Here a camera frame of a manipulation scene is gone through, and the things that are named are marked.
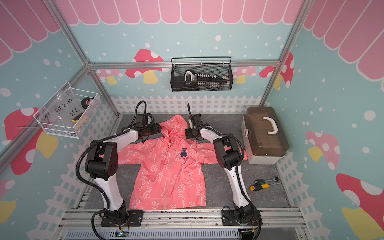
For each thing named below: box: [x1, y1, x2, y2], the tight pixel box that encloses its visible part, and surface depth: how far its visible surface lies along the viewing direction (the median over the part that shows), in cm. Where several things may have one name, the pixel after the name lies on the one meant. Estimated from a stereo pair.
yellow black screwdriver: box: [250, 183, 280, 192], surface depth 84 cm
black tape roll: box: [81, 97, 94, 110], surface depth 82 cm
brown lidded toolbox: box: [241, 107, 290, 165], surface depth 88 cm
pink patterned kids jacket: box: [117, 114, 248, 210], surface depth 90 cm
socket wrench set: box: [184, 70, 230, 88], surface depth 91 cm
